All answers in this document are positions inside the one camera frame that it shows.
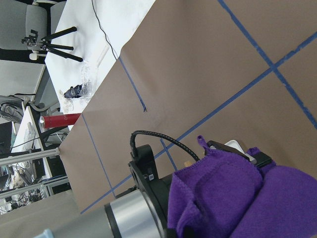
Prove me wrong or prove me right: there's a black white right gripper finger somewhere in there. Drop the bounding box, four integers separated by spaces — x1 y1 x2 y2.
207 140 271 168

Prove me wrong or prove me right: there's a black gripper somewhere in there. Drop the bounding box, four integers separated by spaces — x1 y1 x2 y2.
128 144 172 223

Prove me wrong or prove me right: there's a purple microfiber towel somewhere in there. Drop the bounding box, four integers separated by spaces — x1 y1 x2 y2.
167 136 317 238

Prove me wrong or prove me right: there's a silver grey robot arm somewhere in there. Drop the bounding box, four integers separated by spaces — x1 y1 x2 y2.
41 136 273 238

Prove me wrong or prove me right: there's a short blue tape strip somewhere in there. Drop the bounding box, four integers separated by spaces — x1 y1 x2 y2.
160 139 177 171

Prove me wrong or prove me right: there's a thin blue tape strip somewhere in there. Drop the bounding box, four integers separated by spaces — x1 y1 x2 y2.
81 114 115 197

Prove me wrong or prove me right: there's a torn blue tape strip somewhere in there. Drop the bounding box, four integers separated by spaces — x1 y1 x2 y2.
118 57 147 113

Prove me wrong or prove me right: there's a crossing blue tape strip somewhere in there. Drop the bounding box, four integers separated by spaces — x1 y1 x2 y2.
218 0 317 129

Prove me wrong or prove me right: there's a red cardboard tube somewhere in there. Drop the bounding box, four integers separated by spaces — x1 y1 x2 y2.
39 113 81 129

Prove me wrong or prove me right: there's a dark small gadget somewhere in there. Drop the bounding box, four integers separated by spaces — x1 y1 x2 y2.
64 85 82 99

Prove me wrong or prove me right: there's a clear plastic bag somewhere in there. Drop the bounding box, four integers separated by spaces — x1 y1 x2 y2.
80 61 98 98

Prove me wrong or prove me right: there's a long blue tape strip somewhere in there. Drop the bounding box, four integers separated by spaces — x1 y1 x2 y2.
80 31 317 215

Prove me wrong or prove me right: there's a white side table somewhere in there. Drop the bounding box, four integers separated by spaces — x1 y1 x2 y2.
45 0 154 114

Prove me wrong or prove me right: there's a grey office chair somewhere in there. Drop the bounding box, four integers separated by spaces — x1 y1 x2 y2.
0 0 66 64

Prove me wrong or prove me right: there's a black braided cable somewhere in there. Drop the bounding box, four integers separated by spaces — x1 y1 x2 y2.
129 129 200 163

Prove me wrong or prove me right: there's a thin black cable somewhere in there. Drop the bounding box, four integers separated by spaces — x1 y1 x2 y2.
91 0 118 61

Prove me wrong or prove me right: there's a black camera tripod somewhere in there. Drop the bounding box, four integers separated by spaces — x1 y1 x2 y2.
21 26 83 62

